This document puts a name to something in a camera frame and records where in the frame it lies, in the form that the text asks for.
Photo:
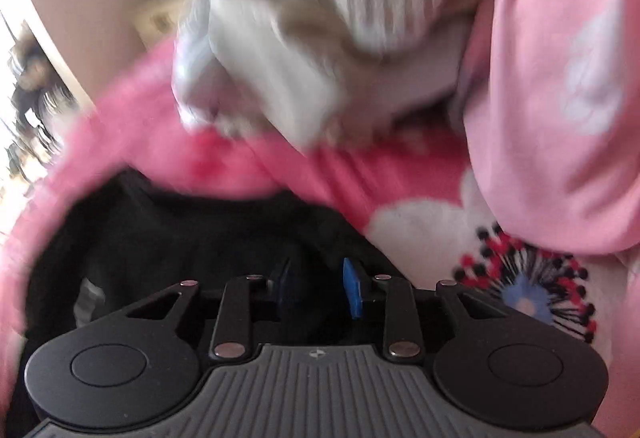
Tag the cream nightstand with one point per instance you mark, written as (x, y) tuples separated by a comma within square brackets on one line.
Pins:
[(156, 19)]

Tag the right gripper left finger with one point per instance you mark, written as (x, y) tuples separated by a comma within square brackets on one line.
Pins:
[(251, 314)]

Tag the beige trousers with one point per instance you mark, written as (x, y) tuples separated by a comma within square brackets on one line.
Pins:
[(402, 86)]

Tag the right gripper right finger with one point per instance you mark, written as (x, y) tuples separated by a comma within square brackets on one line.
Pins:
[(384, 309)]

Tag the pink floral bed blanket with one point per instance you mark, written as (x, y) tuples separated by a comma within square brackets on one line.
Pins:
[(520, 340)]

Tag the wheelchair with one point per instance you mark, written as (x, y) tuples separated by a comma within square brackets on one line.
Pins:
[(41, 107)]

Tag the light pink floral duvet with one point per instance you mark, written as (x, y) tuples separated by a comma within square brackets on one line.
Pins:
[(551, 118)]

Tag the black smile t-shirt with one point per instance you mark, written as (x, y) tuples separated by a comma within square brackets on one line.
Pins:
[(131, 239)]

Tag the white grey shirt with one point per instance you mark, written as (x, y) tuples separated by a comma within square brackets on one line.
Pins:
[(246, 66)]

